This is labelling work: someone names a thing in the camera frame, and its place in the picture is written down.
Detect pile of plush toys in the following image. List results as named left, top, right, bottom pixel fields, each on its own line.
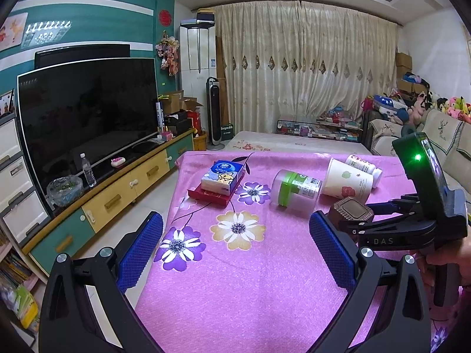
left=390, top=88, right=471, bottom=124

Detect teal and yellow cabinet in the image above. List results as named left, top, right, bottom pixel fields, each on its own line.
left=22, top=129, right=195, bottom=276

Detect white plastic bottle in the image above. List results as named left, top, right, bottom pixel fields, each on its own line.
left=345, top=154, right=383, bottom=190

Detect stack of books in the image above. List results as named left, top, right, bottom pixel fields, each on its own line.
left=0, top=224, right=41, bottom=332

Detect large black television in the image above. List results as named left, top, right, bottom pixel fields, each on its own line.
left=16, top=58, right=160, bottom=207

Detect pile of books and toys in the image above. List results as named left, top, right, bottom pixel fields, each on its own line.
left=276, top=105, right=365, bottom=143

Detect red flat box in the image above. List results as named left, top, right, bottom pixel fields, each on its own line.
left=188, top=176, right=245, bottom=207

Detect white wall hook rack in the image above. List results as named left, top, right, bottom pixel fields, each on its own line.
left=22, top=18, right=72, bottom=48

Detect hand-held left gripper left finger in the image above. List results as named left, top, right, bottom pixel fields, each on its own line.
left=39, top=211, right=164, bottom=353

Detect open cardboard boxes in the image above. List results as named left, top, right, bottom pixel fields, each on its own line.
left=158, top=90, right=204, bottom=136

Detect person's right hand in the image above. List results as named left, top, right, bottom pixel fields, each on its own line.
left=415, top=241, right=471, bottom=291

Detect black tower fan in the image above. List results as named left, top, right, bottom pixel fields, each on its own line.
left=205, top=76, right=227, bottom=147

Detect pink floral tablecloth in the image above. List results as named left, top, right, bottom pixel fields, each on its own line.
left=134, top=150, right=460, bottom=353

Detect blue tissue pack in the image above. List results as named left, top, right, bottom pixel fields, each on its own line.
left=200, top=160, right=246, bottom=195

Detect cream patterned curtain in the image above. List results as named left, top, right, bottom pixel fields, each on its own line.
left=213, top=0, right=400, bottom=144

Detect glass bowl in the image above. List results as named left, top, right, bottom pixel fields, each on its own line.
left=46, top=176, right=84, bottom=207

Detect blue star-print bag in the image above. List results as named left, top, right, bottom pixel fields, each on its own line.
left=372, top=95, right=399, bottom=113

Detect brown square lid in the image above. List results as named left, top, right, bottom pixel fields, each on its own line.
left=327, top=197, right=373, bottom=229

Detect stack of cardboard boxes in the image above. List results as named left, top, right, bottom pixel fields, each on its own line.
left=395, top=52, right=429, bottom=96

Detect white plastic drawer unit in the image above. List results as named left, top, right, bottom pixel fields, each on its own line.
left=0, top=112, right=52, bottom=243

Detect frosted jar with green band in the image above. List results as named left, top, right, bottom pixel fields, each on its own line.
left=270, top=169, right=324, bottom=218

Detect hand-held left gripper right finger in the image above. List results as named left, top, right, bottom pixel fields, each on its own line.
left=308, top=211, right=431, bottom=353

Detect black wall screen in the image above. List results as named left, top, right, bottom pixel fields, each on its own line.
left=34, top=43, right=131, bottom=69

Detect beige sofa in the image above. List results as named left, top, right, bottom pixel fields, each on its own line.
left=362, top=108, right=471, bottom=210

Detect white standing air conditioner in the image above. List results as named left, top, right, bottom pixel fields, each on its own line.
left=179, top=22, right=218, bottom=148

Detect wall poster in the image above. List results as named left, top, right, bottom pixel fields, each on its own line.
left=0, top=12, right=29, bottom=50

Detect clear water bottle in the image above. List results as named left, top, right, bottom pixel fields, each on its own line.
left=80, top=153, right=97, bottom=188

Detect hanging flower ornament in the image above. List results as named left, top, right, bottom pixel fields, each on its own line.
left=156, top=31, right=181, bottom=78

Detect white paper cup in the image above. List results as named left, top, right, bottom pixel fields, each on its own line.
left=322, top=157, right=374, bottom=204

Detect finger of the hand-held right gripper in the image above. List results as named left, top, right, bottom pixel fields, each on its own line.
left=336, top=209, right=418, bottom=236
left=366, top=195, right=420, bottom=214

